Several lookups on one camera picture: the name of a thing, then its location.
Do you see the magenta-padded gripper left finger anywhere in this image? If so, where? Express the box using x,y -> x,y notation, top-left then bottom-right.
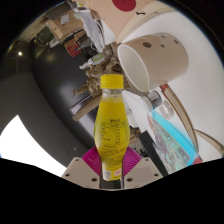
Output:
61,146 -> 102,190

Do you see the red box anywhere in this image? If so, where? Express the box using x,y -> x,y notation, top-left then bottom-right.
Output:
64,38 -> 83,58

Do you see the thin wooden stick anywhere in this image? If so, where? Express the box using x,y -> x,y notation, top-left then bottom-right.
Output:
194,129 -> 224,156

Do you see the green-labelled spray bottle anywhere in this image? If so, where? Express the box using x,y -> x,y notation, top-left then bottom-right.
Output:
79,53 -> 108,70

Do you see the flat wooden stick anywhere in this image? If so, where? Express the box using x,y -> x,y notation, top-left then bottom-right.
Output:
162,84 -> 200,152

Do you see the white spotted mug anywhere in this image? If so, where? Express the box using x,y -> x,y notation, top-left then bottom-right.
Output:
116,32 -> 190,94

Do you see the yellow drink bottle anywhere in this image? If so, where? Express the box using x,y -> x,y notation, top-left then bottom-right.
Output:
93,73 -> 132,183

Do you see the small white-lidded jar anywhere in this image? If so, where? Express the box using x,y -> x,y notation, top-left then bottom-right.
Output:
139,90 -> 163,113

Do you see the white tape ring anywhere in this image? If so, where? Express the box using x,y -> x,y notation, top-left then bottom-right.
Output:
159,102 -> 175,122

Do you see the flat round red coaster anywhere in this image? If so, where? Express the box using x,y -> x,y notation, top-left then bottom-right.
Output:
111,0 -> 138,13

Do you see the brown cardboard box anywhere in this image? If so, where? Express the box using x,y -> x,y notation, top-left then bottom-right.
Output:
46,9 -> 84,41

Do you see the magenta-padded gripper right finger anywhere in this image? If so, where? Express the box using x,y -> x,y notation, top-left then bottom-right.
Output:
122,146 -> 164,190

